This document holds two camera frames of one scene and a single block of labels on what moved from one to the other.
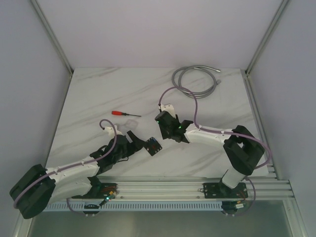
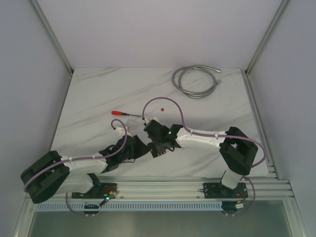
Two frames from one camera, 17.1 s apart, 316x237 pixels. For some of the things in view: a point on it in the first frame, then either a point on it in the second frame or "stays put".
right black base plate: [220, 190] stays put
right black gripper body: [165, 135] to [156, 140]
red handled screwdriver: [119, 113] stays put
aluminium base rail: [261, 187] stays put
